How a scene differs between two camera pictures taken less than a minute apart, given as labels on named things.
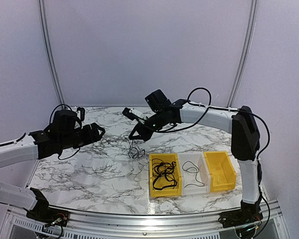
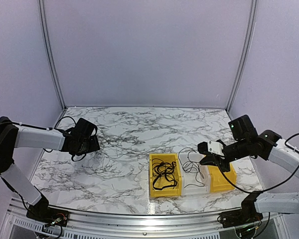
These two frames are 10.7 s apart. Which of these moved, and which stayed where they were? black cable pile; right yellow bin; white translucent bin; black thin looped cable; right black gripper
Moved: black cable pile; right black gripper
Stayed: black thin looped cable; white translucent bin; right yellow bin
